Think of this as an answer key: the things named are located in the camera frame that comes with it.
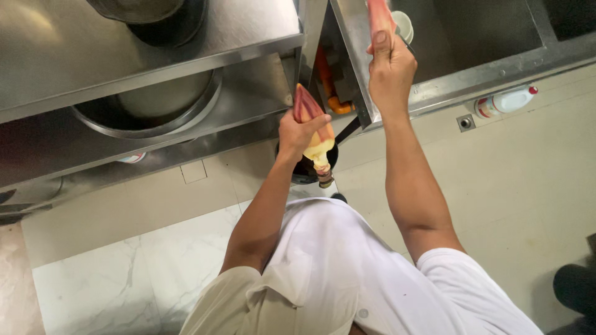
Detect steel pot with dark ring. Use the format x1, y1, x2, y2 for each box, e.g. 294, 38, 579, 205
86, 0, 208, 47

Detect red yellow banana blossom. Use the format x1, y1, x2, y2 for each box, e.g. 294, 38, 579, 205
292, 83, 337, 189

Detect orange hose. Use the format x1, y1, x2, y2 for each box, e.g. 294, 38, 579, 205
314, 44, 355, 115

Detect large steel pot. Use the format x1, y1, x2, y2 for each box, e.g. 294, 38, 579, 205
72, 69, 224, 140

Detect stainless steel sink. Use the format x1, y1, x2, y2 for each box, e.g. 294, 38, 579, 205
330, 0, 596, 130

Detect black pan with handle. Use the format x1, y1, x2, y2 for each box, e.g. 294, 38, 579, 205
275, 116, 362, 186

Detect white bottle with red cap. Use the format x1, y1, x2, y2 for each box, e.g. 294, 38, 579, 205
474, 84, 539, 119

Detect white cup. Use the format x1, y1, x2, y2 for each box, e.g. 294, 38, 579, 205
390, 10, 414, 45

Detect person's left hand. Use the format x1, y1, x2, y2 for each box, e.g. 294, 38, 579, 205
278, 109, 332, 164

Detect person's right hand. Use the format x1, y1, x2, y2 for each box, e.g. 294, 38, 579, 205
366, 30, 418, 117

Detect person's white clothing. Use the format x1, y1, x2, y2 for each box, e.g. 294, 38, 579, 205
179, 198, 544, 335

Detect red banana blossom bract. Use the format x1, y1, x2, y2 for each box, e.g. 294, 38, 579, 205
366, 0, 398, 54

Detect stainless steel counter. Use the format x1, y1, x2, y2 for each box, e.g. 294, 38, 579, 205
0, 0, 329, 189

